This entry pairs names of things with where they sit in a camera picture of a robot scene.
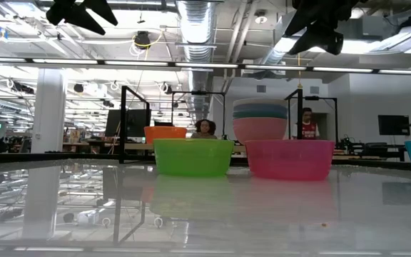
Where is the blue plastic bowl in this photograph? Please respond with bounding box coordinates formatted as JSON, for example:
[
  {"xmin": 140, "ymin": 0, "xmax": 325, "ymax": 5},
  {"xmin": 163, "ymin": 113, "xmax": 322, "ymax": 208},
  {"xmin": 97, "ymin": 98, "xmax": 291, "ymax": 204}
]
[{"xmin": 232, "ymin": 103, "xmax": 288, "ymax": 114}]

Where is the orange plastic bowl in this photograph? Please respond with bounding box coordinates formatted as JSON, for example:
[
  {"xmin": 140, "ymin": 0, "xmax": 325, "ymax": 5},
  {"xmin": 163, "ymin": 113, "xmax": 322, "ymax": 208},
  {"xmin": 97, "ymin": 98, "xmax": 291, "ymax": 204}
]
[{"xmin": 143, "ymin": 126, "xmax": 188, "ymax": 145}]

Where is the green plastic bowl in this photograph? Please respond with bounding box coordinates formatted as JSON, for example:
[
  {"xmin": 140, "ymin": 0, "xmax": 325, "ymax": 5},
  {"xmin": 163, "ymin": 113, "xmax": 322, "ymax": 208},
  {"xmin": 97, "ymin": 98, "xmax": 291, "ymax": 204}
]
[{"xmin": 153, "ymin": 138, "xmax": 235, "ymax": 177}]

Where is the silver ventilation duct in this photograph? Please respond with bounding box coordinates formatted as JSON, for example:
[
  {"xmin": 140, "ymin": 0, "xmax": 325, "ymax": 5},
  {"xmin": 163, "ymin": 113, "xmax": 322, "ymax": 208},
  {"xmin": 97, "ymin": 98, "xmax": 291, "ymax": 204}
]
[{"xmin": 176, "ymin": 0, "xmax": 215, "ymax": 119}]

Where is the white square pillar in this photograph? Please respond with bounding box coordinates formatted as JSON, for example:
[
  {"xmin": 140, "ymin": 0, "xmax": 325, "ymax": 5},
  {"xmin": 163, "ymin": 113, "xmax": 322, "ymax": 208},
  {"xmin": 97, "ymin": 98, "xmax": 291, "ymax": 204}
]
[{"xmin": 30, "ymin": 68, "xmax": 68, "ymax": 154}]

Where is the black desk monitor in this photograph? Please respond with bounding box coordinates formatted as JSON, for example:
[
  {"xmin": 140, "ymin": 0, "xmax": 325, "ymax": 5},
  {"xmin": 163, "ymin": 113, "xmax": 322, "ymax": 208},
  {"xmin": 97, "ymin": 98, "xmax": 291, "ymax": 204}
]
[{"xmin": 104, "ymin": 109, "xmax": 152, "ymax": 138}]

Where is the magenta plastic bowl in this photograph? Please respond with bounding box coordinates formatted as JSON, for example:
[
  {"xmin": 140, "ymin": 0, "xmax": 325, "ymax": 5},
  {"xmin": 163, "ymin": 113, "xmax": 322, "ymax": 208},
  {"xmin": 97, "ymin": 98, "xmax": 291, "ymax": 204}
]
[{"xmin": 244, "ymin": 139, "xmax": 336, "ymax": 181}]

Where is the light pink plastic bowl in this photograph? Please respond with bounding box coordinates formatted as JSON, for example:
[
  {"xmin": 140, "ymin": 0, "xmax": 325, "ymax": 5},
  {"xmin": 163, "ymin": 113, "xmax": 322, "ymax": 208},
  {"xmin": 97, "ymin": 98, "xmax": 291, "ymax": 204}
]
[{"xmin": 233, "ymin": 116, "xmax": 288, "ymax": 145}]

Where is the person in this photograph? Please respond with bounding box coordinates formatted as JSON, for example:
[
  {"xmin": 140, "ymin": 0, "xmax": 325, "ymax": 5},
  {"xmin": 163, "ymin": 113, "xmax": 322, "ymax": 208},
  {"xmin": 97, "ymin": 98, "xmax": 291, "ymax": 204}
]
[
  {"xmin": 190, "ymin": 119, "xmax": 218, "ymax": 140},
  {"xmin": 290, "ymin": 106, "xmax": 320, "ymax": 141}
]

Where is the dark teal plastic bowl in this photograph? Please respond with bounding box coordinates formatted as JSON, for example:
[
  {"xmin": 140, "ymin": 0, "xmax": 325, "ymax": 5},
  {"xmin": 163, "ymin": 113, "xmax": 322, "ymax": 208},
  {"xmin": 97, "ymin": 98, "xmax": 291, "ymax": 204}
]
[{"xmin": 233, "ymin": 110, "xmax": 288, "ymax": 121}]

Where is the black wall monitor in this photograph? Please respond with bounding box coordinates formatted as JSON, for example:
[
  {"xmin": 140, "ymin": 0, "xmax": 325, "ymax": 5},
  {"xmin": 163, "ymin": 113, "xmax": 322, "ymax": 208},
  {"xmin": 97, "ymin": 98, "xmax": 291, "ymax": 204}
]
[{"xmin": 377, "ymin": 114, "xmax": 411, "ymax": 136}]

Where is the black overhead beam with lights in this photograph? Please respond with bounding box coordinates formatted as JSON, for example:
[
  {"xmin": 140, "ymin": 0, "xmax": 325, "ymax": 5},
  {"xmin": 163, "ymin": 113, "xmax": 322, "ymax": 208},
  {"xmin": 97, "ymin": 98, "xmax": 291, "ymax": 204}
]
[{"xmin": 0, "ymin": 56, "xmax": 411, "ymax": 76}]

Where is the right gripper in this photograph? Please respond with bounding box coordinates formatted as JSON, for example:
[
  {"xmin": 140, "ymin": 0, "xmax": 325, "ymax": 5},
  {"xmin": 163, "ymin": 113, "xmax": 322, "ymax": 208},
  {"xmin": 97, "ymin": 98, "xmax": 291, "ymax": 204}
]
[{"xmin": 283, "ymin": 0, "xmax": 369, "ymax": 56}]

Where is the white plastic bowl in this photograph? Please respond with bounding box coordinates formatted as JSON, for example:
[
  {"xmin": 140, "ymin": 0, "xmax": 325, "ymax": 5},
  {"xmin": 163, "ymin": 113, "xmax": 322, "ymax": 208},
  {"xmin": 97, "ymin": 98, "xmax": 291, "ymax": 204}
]
[{"xmin": 232, "ymin": 98, "xmax": 288, "ymax": 107}]

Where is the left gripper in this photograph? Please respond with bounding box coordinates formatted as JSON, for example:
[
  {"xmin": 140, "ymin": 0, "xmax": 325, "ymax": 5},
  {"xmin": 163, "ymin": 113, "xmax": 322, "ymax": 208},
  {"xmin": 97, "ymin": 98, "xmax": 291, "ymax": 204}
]
[{"xmin": 45, "ymin": 0, "xmax": 118, "ymax": 36}]

